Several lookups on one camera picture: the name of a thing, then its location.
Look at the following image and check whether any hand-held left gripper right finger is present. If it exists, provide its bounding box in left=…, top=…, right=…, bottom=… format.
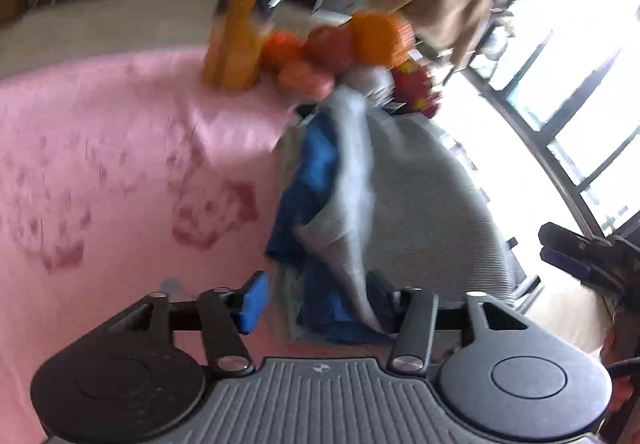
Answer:
left=367, top=269, right=531, bottom=377

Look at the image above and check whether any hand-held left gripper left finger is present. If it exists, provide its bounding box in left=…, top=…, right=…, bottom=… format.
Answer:
left=107, top=271, right=271, bottom=377

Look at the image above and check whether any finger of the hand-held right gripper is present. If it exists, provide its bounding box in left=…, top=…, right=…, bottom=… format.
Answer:
left=539, top=246, right=623, bottom=295
left=539, top=222, right=608, bottom=251

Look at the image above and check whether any light grey knit sweater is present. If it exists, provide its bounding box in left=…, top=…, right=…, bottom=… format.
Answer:
left=272, top=66, right=518, bottom=335

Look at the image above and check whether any large window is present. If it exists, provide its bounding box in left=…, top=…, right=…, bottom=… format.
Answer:
left=450, top=0, right=640, bottom=245

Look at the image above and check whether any red patterned toy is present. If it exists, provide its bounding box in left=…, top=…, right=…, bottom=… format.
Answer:
left=392, top=64, right=443, bottom=119

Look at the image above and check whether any pink printed blanket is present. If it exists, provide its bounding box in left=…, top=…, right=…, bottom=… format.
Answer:
left=0, top=48, right=321, bottom=444

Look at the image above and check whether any red orange plush toy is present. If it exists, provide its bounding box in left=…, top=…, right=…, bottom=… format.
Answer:
left=260, top=26, right=357, bottom=97

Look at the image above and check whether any round orange plush toy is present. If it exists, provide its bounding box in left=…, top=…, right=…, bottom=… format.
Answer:
left=350, top=11, right=416, bottom=69

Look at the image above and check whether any tall orange plush toy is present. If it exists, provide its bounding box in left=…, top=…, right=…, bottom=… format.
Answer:
left=202, top=0, right=306, bottom=90

